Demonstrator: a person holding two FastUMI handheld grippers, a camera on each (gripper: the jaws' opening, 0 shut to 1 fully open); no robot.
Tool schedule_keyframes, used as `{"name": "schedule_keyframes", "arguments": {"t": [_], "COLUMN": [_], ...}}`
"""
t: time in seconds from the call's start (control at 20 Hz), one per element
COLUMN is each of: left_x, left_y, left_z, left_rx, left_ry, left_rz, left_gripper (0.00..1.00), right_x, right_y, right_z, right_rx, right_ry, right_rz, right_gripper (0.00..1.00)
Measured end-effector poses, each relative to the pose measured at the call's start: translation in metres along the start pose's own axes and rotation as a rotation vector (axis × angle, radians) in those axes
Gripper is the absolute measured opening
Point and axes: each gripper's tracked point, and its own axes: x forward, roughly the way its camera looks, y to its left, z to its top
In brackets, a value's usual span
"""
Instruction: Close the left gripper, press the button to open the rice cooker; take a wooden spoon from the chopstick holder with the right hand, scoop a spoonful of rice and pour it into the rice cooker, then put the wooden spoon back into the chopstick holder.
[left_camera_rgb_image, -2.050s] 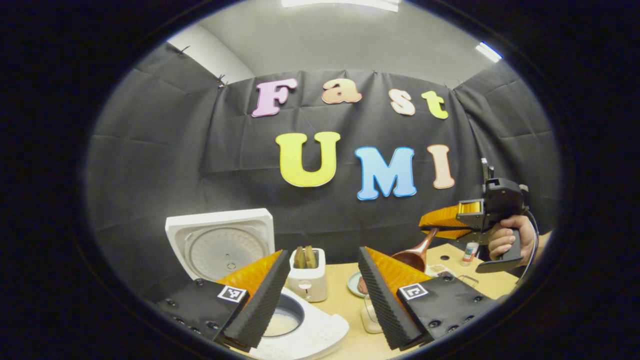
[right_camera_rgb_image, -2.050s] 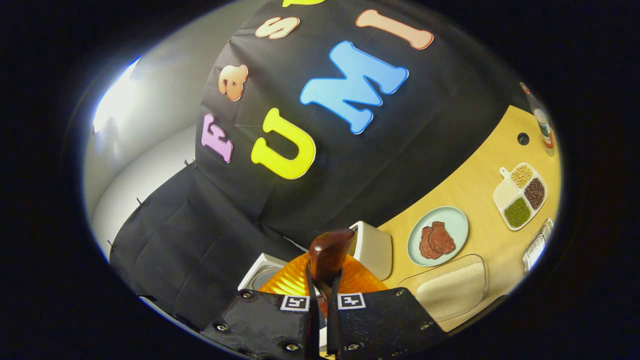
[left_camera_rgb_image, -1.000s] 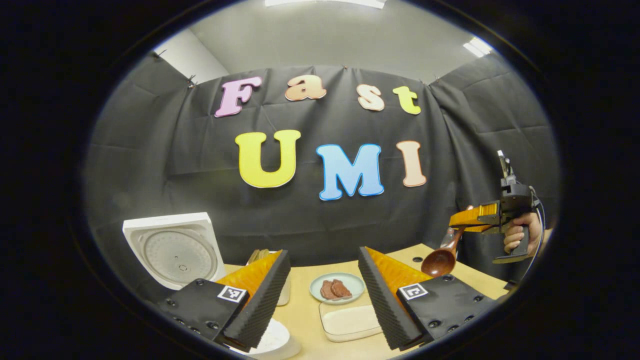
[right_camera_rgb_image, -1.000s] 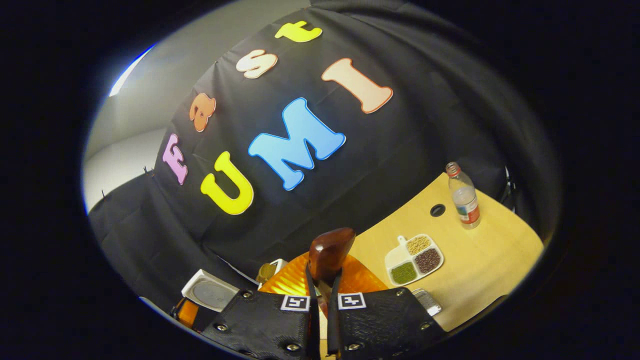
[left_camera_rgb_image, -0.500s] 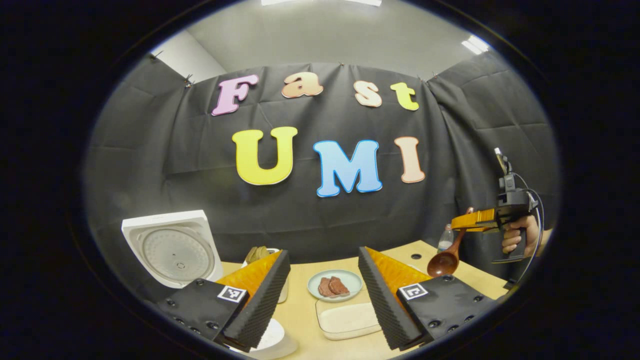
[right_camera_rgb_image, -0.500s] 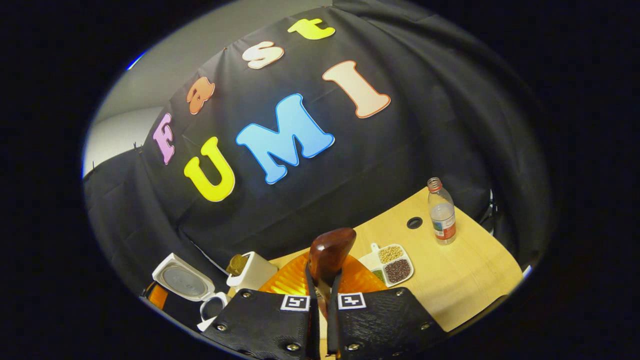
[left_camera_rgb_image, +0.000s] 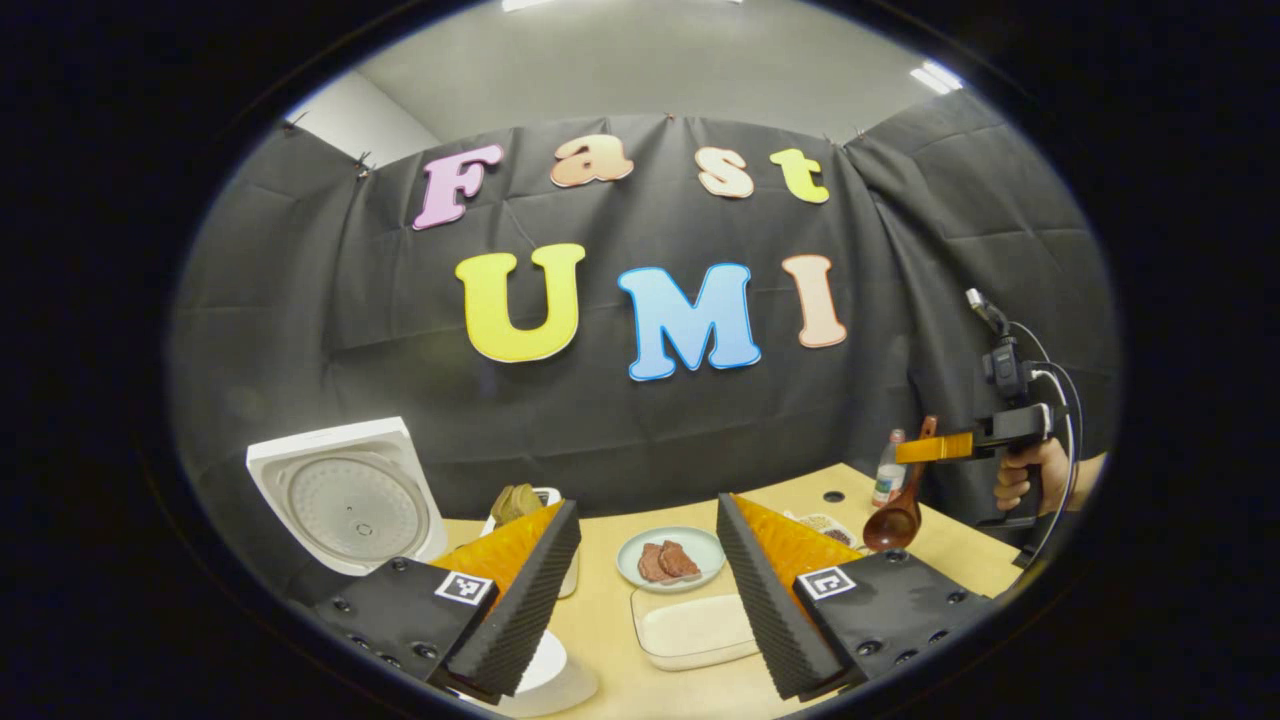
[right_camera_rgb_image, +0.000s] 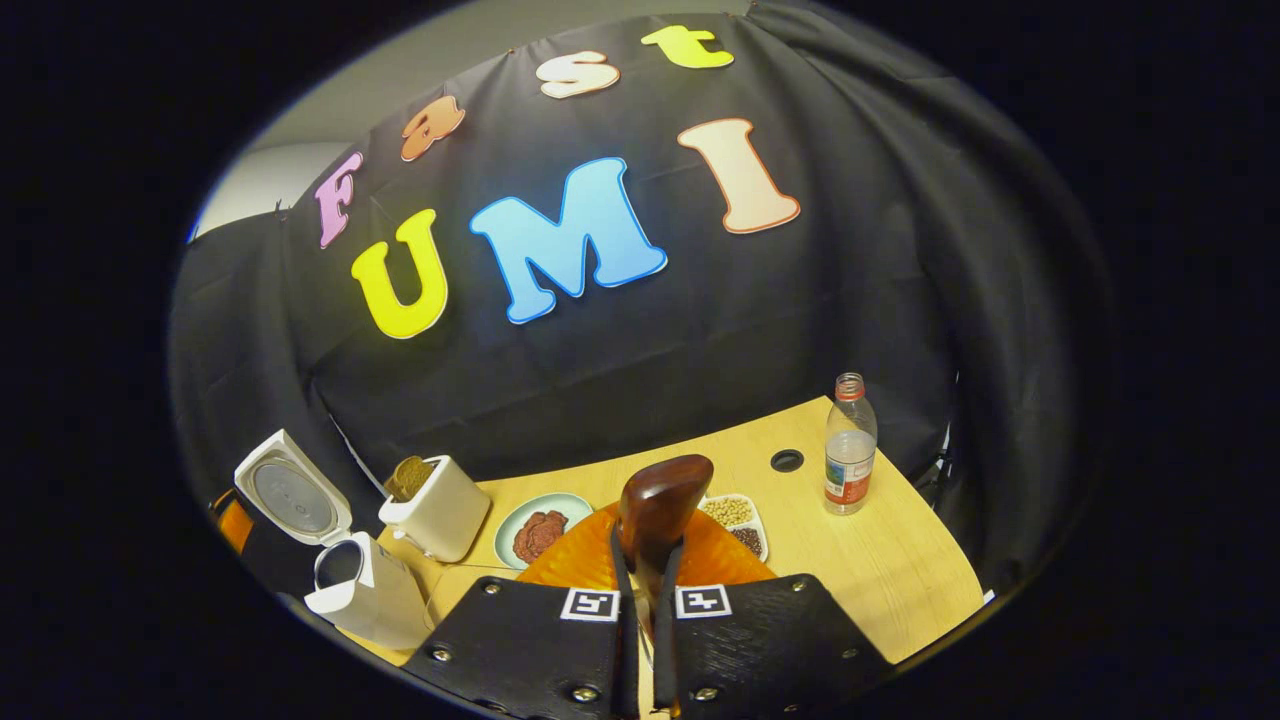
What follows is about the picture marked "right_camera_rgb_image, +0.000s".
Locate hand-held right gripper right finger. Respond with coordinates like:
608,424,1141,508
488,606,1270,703
640,505,894,720

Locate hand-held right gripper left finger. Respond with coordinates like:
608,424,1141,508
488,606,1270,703
400,500,643,720

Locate white rice cooker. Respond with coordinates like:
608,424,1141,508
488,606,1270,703
233,430,433,651

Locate brown wooden spoon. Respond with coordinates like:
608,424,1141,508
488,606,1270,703
617,454,715,641

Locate beige rectangular board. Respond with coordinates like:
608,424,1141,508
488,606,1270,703
424,563,523,631

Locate red meat slice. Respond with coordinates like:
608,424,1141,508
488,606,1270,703
512,510,569,564

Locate white divided dish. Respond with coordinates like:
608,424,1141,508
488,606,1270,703
698,492,770,563

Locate pale green plate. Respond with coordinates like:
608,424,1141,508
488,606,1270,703
494,492,595,571

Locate white toaster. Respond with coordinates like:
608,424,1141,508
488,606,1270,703
378,455,493,564

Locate brown bread slice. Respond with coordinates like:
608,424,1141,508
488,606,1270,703
384,456,436,503

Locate clear plastic water bottle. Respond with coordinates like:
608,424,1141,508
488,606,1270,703
824,372,879,516

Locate black backdrop cloth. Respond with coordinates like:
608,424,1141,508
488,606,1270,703
168,0,1116,601

